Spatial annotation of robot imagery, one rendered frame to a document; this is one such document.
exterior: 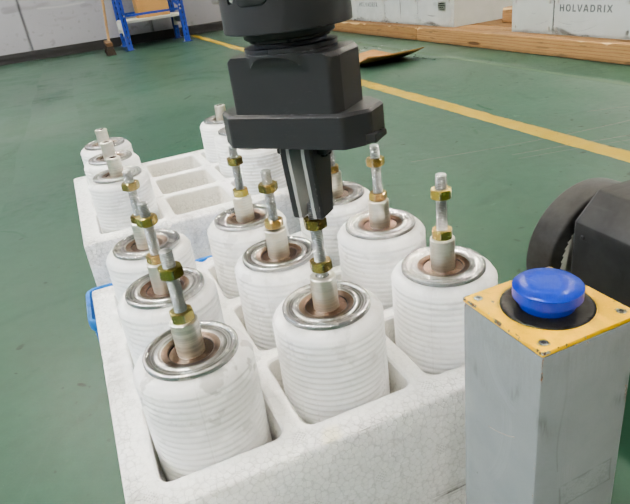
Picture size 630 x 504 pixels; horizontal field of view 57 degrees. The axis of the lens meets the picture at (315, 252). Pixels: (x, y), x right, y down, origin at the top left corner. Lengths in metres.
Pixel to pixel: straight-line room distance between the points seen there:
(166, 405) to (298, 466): 0.11
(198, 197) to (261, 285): 0.52
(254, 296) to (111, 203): 0.43
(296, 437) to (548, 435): 0.20
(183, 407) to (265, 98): 0.23
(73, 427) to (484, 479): 0.58
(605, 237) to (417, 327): 0.34
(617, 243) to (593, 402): 0.42
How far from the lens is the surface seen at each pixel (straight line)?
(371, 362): 0.49
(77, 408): 0.90
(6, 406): 0.97
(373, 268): 0.61
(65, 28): 6.74
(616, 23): 2.89
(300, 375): 0.49
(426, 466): 0.55
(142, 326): 0.55
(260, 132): 0.42
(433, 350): 0.54
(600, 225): 0.80
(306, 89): 0.40
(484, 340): 0.37
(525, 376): 0.35
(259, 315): 0.59
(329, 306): 0.49
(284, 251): 0.59
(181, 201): 1.06
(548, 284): 0.36
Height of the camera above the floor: 0.51
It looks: 26 degrees down
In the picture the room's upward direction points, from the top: 8 degrees counter-clockwise
